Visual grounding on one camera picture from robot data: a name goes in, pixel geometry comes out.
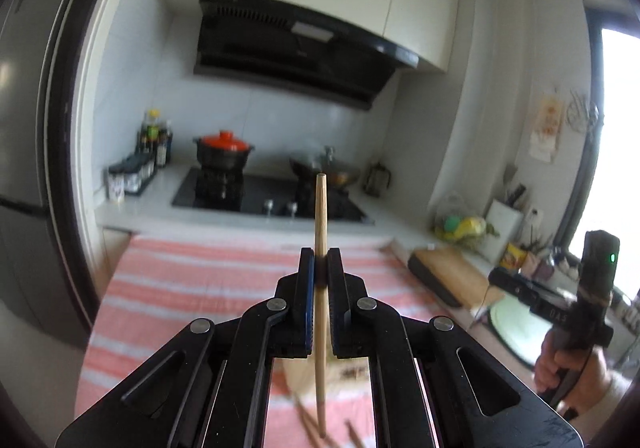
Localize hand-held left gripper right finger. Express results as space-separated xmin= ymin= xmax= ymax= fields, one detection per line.
xmin=326 ymin=248 xmax=587 ymax=448

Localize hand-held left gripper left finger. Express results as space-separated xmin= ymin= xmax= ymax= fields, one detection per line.
xmin=54 ymin=248 xmax=317 ymax=448

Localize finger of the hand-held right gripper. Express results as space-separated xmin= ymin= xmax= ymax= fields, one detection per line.
xmin=487 ymin=267 xmax=532 ymax=301

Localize cream plastic utensil box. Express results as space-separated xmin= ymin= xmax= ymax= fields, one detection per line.
xmin=281 ymin=357 xmax=372 ymax=395

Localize single light wooden chopstick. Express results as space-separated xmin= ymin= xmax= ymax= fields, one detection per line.
xmin=313 ymin=173 xmax=329 ymax=439

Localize group of brown chopsticks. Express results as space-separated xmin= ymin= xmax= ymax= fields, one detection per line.
xmin=292 ymin=390 xmax=366 ymax=448

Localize person's right forearm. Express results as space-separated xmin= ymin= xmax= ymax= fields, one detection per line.
xmin=570 ymin=368 xmax=633 ymax=431

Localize person's right hand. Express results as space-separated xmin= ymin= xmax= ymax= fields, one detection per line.
xmin=534 ymin=329 xmax=610 ymax=413

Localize yellow packet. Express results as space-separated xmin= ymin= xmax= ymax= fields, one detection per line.
xmin=502 ymin=242 xmax=529 ymax=272

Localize green cutting board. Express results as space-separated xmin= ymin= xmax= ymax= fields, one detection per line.
xmin=487 ymin=300 xmax=557 ymax=370

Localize white kitchen tool holder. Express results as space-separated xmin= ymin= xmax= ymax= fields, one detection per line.
xmin=482 ymin=198 xmax=524 ymax=265

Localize wooden cutting board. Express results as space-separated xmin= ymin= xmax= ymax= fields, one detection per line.
xmin=407 ymin=247 xmax=507 ymax=309

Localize plastic bag of fruit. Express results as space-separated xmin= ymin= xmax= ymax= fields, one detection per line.
xmin=433 ymin=192 xmax=501 ymax=245

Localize pink striped tablecloth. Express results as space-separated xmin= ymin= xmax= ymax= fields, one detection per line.
xmin=75 ymin=234 xmax=483 ymax=448

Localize wok with glass lid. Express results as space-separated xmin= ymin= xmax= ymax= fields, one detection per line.
xmin=288 ymin=145 xmax=362 ymax=189

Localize black gas stove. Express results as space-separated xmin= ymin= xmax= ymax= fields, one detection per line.
xmin=170 ymin=166 xmax=375 ymax=225

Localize window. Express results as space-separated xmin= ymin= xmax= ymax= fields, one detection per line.
xmin=584 ymin=0 xmax=640 ymax=279

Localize black clay pot red lid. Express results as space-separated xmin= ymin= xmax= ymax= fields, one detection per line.
xmin=193 ymin=130 xmax=256 ymax=175

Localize spice jars and bottles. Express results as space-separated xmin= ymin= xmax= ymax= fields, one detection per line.
xmin=107 ymin=152 xmax=157 ymax=205

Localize black range hood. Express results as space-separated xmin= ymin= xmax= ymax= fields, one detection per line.
xmin=193 ymin=0 xmax=420 ymax=111

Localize grey refrigerator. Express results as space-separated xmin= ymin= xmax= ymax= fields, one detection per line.
xmin=0 ymin=0 xmax=98 ymax=351

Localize wall calendar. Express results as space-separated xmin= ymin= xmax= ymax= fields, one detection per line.
xmin=529 ymin=94 xmax=565 ymax=162

